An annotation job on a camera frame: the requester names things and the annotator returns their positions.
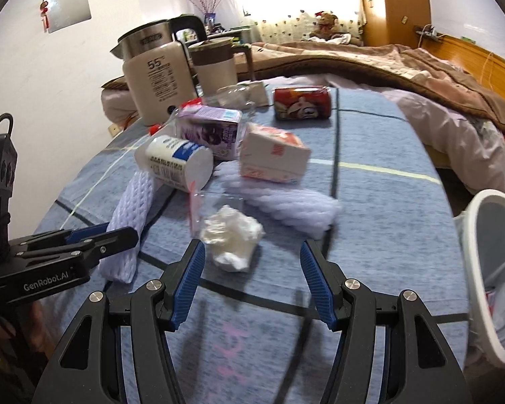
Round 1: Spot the brown teddy bear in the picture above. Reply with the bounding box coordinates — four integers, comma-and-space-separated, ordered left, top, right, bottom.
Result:
309, 10, 363, 45

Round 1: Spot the pink quilt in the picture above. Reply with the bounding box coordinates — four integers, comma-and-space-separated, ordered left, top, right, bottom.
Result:
320, 73, 505, 196

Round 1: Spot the wooden wardrobe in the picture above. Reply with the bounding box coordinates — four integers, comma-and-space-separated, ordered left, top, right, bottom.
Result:
356, 0, 434, 47

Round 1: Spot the orange white carton box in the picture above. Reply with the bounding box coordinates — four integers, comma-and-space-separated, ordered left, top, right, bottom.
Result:
239, 123, 312, 183

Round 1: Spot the silver wall sheet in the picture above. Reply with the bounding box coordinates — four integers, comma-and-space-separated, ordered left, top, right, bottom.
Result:
42, 0, 92, 33

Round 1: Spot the clear wrapper with red stripe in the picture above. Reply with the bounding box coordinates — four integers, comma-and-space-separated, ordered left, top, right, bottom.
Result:
187, 181, 208, 237

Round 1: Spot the brown blanket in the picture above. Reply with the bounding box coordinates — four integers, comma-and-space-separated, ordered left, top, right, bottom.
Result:
252, 42, 505, 133

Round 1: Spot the person's left hand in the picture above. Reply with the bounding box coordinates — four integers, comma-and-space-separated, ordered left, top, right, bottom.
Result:
0, 303, 40, 388

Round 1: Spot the beige cup with brown band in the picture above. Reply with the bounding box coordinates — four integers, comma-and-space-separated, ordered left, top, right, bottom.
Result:
188, 37, 253, 97

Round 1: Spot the red drink can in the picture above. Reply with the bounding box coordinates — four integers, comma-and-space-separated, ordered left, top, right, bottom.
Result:
273, 86, 332, 121

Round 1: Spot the white power strip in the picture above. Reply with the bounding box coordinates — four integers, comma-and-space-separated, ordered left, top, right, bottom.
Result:
414, 25, 442, 40

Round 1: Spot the white tissue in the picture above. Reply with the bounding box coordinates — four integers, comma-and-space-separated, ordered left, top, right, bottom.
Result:
200, 205, 265, 272

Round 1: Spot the white yogurt bottle blue label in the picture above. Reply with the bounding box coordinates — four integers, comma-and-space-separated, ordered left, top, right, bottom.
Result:
135, 135, 214, 193

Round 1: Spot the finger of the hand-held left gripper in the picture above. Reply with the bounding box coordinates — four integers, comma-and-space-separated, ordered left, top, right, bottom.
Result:
14, 226, 139, 276
8, 224, 110, 250

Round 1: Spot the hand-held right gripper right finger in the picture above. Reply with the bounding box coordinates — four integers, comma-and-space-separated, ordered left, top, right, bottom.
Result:
300, 240, 474, 404

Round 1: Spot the clear bottle with red cap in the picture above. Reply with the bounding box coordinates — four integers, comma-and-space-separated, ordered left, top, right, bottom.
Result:
149, 98, 205, 135

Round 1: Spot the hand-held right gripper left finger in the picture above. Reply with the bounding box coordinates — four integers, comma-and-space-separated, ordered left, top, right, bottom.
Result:
33, 239, 206, 404

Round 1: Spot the purple milk carton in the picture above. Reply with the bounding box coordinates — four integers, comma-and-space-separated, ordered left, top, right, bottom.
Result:
174, 105, 242, 161

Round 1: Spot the vase with branches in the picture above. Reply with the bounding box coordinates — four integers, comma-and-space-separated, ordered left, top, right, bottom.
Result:
184, 0, 236, 30

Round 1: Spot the wooden headboard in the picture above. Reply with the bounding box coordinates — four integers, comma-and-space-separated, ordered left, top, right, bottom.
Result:
421, 34, 505, 112

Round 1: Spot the white foam net sleeve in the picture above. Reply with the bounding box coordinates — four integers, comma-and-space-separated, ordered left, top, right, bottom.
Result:
214, 164, 341, 238
100, 172, 163, 283

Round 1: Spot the blue checked tablecloth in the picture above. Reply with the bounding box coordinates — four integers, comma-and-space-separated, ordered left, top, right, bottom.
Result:
25, 76, 472, 404

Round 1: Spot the cream plastic jug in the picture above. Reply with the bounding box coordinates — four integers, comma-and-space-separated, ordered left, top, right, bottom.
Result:
110, 14, 209, 127

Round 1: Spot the clear plastic packet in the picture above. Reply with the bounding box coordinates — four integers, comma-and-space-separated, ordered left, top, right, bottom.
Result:
216, 82, 270, 109

